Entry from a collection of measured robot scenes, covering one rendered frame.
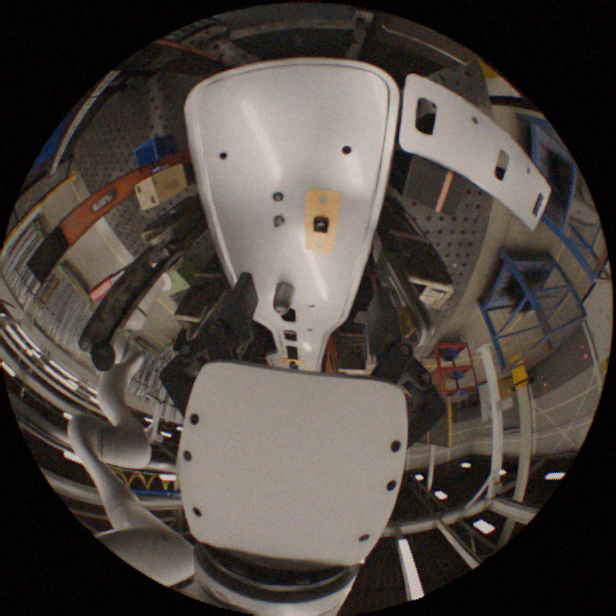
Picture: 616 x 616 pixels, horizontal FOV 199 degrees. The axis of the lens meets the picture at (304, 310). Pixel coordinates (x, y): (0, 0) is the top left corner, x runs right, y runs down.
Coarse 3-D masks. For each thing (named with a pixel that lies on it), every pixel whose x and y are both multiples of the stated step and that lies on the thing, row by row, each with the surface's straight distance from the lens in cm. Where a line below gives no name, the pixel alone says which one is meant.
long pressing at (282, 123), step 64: (256, 64) 24; (320, 64) 22; (192, 128) 25; (256, 128) 21; (320, 128) 20; (384, 128) 21; (256, 192) 22; (384, 192) 22; (256, 256) 27; (320, 256) 25; (256, 320) 40; (320, 320) 36
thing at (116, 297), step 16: (144, 256) 23; (176, 256) 25; (128, 272) 22; (144, 272) 24; (160, 272) 24; (112, 288) 23; (128, 288) 23; (144, 288) 23; (112, 304) 22; (128, 304) 24; (96, 320) 21; (112, 320) 23; (80, 336) 24; (96, 336) 23; (112, 336) 23; (96, 352) 20; (112, 352) 20; (96, 368) 20
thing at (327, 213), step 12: (312, 192) 20; (324, 192) 20; (336, 192) 20; (312, 204) 21; (324, 204) 21; (336, 204) 21; (312, 216) 21; (324, 216) 21; (336, 216) 21; (312, 228) 22; (324, 228) 21; (336, 228) 22; (312, 240) 23; (324, 240) 23
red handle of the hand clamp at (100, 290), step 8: (168, 248) 25; (160, 256) 25; (168, 256) 25; (128, 264) 28; (152, 264) 26; (120, 272) 28; (104, 280) 30; (112, 280) 29; (96, 288) 31; (104, 288) 30; (96, 296) 32
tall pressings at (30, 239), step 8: (32, 232) 838; (24, 240) 833; (32, 240) 818; (16, 248) 839; (24, 248) 879; (32, 248) 859; (16, 256) 856; (24, 256) 845; (8, 264) 844; (16, 264) 826; (24, 264) 828; (8, 272) 869; (16, 272) 868; (24, 272) 848; (16, 280) 834; (24, 280) 824; (32, 280) 805; (24, 288) 811; (24, 296) 836
